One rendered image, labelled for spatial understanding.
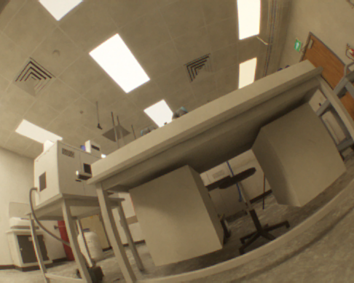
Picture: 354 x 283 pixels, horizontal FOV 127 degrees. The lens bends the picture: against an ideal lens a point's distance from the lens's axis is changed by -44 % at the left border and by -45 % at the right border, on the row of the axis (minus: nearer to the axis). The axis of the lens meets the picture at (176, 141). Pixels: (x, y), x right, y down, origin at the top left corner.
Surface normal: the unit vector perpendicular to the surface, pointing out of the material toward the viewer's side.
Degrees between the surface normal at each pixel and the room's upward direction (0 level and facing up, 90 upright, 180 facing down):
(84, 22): 180
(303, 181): 90
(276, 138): 90
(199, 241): 90
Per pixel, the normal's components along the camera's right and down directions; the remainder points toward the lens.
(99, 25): 0.35, 0.84
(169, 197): -0.29, -0.32
